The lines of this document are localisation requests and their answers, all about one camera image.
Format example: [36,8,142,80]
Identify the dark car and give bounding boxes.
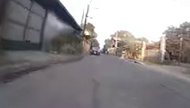
[89,47,103,57]

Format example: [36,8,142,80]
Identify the green bush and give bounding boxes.
[50,32,85,56]

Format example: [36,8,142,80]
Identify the distant buildings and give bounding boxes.
[102,28,151,61]

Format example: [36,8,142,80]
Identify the utility pole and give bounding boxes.
[79,3,91,55]

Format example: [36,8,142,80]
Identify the grey asphalt road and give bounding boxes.
[0,44,190,108]

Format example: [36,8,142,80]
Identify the grey concrete pavement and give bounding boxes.
[0,45,87,93]

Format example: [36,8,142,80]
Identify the large grey building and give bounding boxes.
[0,0,86,58]

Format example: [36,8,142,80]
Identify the pale roadside verge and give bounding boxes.
[124,56,190,83]

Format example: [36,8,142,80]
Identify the trees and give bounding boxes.
[161,14,190,63]

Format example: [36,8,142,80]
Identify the wall with pillars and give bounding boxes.
[139,32,190,65]

